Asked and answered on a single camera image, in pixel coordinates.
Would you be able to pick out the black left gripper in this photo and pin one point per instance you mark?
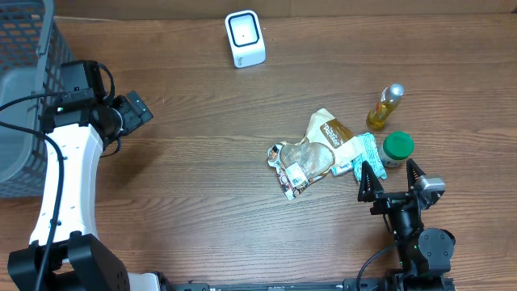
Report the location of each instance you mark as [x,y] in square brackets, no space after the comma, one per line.
[135,111]

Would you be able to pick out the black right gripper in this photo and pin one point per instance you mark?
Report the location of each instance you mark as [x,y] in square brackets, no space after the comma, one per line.
[370,191]

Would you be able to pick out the teal white packet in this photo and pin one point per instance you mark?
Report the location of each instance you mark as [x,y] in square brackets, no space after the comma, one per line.
[370,155]

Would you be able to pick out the green white round jar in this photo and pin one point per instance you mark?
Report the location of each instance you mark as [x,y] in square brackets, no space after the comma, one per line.
[396,148]

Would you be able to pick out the teal white carton pack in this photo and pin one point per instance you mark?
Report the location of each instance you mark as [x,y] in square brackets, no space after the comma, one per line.
[342,170]

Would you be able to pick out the brown Pantree snack pouch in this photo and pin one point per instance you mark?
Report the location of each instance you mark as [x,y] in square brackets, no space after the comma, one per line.
[326,145]

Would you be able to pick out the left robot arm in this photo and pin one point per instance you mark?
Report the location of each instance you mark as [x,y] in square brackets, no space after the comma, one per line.
[64,251]

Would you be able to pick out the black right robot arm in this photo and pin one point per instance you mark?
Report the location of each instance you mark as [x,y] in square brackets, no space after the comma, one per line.
[424,253]

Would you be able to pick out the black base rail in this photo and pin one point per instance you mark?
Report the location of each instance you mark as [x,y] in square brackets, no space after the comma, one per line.
[346,285]

